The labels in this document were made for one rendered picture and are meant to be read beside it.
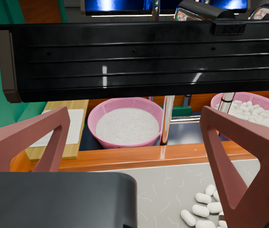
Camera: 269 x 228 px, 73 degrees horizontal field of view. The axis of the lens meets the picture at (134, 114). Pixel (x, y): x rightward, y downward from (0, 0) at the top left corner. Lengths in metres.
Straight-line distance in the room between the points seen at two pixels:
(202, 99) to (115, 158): 0.48
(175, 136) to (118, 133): 0.22
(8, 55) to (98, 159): 0.35
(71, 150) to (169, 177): 0.27
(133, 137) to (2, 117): 0.36
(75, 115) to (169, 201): 0.39
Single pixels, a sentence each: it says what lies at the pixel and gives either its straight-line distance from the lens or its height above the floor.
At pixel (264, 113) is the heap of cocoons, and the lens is 0.83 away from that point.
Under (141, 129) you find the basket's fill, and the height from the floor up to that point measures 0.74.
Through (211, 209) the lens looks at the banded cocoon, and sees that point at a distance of 0.47.
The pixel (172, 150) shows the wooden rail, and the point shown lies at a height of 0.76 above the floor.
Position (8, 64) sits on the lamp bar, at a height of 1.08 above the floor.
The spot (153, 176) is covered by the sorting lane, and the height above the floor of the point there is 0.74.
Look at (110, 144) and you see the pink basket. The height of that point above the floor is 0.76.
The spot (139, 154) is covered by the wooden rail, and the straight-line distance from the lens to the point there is 0.51.
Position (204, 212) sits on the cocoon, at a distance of 0.46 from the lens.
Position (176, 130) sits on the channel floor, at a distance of 0.73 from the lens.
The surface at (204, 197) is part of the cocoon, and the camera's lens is 0.47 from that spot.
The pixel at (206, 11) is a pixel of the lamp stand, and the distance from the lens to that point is 0.27.
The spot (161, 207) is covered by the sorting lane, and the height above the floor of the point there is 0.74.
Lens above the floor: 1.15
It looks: 37 degrees down
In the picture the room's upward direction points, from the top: straight up
